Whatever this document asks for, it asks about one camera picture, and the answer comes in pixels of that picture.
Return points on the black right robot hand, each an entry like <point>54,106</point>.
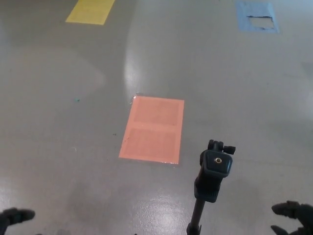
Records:
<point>297,215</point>

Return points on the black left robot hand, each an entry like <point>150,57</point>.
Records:
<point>14,216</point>

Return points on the black phone stand tripod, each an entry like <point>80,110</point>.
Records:
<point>212,169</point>

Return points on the orange floor marker sheet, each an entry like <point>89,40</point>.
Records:
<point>152,129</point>

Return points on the torn blue floor marker sheet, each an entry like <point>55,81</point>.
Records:
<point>258,17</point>

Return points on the yellow floor marker sheet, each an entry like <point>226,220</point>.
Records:
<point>89,11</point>

